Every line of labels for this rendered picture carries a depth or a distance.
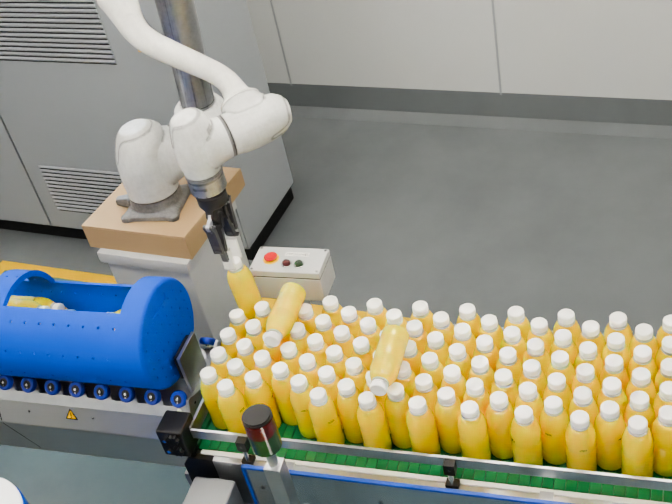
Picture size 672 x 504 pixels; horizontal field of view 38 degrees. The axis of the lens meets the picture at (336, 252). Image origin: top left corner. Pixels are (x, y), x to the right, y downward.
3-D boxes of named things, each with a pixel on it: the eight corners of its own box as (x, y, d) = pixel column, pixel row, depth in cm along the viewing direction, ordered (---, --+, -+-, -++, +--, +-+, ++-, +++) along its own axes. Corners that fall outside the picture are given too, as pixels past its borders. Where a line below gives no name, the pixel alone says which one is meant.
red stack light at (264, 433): (252, 416, 206) (248, 404, 204) (281, 419, 204) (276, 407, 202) (242, 440, 202) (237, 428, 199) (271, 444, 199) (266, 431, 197)
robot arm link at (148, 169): (120, 187, 297) (98, 124, 284) (176, 165, 302) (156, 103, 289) (136, 211, 285) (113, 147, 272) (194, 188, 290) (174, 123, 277)
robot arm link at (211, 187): (178, 181, 230) (185, 201, 233) (213, 182, 227) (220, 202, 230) (193, 158, 236) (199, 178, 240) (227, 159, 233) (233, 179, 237)
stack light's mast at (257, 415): (264, 450, 213) (247, 401, 203) (291, 453, 211) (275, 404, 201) (255, 473, 208) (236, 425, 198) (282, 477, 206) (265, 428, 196)
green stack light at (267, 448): (258, 432, 209) (252, 417, 206) (286, 435, 207) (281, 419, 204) (248, 456, 205) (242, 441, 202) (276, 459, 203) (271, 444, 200)
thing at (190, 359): (198, 363, 262) (185, 330, 254) (207, 364, 262) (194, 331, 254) (184, 392, 255) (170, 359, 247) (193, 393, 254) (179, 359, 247)
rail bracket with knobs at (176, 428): (180, 430, 249) (168, 403, 243) (206, 433, 247) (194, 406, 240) (165, 461, 242) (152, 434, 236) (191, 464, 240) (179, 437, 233)
